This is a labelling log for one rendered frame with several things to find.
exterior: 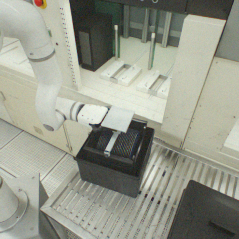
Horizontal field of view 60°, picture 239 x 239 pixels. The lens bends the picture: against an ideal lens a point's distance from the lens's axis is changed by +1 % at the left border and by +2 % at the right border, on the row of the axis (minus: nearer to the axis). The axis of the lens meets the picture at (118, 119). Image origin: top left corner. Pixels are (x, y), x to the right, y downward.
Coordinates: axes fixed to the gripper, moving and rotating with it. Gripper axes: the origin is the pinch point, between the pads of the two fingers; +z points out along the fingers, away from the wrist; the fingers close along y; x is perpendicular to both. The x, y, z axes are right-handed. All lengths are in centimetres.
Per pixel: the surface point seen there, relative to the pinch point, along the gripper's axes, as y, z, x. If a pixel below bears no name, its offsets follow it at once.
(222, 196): 6, 46, -20
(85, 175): 13.7, -9.7, -24.6
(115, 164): 10.6, 3.7, -13.1
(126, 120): 0.3, 4.2, 2.6
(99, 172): 13.7, -2.4, -17.3
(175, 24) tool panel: -118, 5, -2
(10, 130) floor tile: -47, -140, -106
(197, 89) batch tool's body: -17.8, 27.0, 10.4
